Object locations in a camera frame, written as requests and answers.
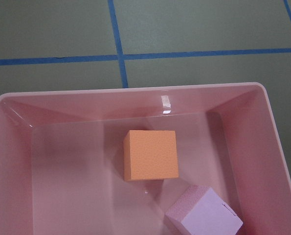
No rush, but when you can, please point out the orange foam block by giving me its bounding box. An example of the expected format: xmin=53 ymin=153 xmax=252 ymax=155
xmin=123 ymin=130 xmax=179 ymax=181

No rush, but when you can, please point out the light pink foam block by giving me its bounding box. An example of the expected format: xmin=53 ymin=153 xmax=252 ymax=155
xmin=165 ymin=185 xmax=243 ymax=235

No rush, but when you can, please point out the pink plastic bin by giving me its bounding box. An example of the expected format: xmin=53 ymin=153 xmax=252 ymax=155
xmin=0 ymin=82 xmax=291 ymax=235

